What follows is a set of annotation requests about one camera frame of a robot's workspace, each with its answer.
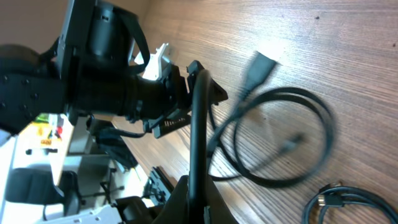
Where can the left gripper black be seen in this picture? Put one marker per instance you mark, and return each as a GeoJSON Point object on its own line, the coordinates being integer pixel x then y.
{"type": "Point", "coordinates": [153, 100]}

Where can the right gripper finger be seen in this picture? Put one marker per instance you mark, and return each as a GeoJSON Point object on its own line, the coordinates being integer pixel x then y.
{"type": "Point", "coordinates": [177, 209]}

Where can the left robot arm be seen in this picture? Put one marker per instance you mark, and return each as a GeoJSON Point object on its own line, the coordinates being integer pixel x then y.
{"type": "Point", "coordinates": [94, 66]}

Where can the black office chair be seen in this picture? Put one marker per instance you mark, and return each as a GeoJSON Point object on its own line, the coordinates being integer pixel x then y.
{"type": "Point", "coordinates": [35, 186]}

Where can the white desk with items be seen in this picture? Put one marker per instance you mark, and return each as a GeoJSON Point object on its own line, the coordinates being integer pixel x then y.
{"type": "Point", "coordinates": [47, 143]}

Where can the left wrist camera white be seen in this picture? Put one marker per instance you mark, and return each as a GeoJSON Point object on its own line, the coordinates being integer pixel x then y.
{"type": "Point", "coordinates": [158, 62]}

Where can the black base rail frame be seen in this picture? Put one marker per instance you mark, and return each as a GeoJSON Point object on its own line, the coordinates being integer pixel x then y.
{"type": "Point", "coordinates": [109, 140]}

